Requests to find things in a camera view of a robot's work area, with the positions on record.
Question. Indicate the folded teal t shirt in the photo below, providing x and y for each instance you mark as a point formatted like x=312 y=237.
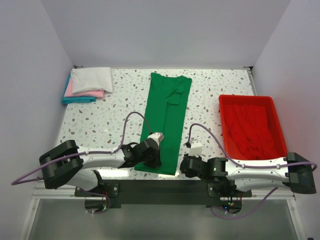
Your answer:
x=77 y=99

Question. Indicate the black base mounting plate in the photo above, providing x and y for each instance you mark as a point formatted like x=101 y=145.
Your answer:
x=168 y=192

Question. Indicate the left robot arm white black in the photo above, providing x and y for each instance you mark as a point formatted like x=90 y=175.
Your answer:
x=69 y=164

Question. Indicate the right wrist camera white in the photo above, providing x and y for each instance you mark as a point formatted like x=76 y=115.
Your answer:
x=195 y=149

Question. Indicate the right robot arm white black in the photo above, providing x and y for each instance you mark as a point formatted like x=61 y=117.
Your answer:
x=228 y=177

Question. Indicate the folded white t shirt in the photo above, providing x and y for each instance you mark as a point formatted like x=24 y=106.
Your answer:
x=91 y=79

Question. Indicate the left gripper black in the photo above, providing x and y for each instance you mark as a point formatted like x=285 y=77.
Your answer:
x=155 y=155

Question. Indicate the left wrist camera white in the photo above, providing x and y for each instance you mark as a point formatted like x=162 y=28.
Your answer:
x=157 y=137

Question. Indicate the folded pink t shirt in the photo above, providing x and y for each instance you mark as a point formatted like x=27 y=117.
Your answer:
x=69 y=88

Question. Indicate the red t shirt in bin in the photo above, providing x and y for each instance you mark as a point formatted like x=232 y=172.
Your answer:
x=248 y=127

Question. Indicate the red plastic bin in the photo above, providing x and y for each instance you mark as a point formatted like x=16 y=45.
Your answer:
x=273 y=123

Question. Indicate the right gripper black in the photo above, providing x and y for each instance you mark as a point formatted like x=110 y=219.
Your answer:
x=188 y=166

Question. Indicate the green t shirt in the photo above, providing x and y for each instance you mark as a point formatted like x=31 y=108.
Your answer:
x=165 y=112

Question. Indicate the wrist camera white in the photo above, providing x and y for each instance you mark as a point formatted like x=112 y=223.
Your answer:
x=195 y=149
x=157 y=137

